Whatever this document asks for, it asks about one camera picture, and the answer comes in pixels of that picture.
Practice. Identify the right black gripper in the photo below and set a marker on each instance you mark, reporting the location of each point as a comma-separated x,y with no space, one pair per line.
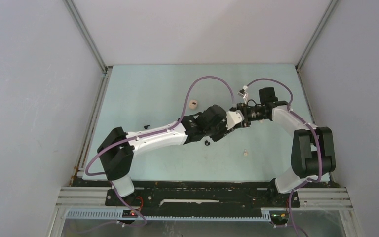
243,108

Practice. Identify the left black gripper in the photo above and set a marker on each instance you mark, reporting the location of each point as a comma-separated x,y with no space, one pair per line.
223,132

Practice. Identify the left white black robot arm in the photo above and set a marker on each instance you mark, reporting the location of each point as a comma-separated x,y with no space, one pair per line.
117,151

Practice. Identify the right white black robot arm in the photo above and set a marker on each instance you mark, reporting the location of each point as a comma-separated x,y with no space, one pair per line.
312,153

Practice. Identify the beige earbud charging case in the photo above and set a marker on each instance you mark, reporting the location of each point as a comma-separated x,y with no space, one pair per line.
193,104

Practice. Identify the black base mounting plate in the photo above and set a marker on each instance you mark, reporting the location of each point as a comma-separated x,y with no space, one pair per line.
203,199

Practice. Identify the right controller board green led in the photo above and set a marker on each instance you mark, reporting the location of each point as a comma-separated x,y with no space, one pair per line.
280,216

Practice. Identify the left controller board red led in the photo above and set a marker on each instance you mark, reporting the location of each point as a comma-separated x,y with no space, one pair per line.
129,214

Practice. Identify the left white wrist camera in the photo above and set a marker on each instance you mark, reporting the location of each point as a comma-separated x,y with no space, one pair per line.
233,118

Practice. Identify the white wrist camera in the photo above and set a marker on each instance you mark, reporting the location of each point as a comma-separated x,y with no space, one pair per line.
233,118
243,92

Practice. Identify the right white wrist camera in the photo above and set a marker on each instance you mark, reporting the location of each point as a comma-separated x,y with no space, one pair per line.
243,92

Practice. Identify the left aluminium corner post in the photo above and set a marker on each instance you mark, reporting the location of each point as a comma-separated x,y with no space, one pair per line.
81,25

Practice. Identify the aluminium frame rail front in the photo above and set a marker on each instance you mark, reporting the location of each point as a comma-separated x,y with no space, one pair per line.
320,199

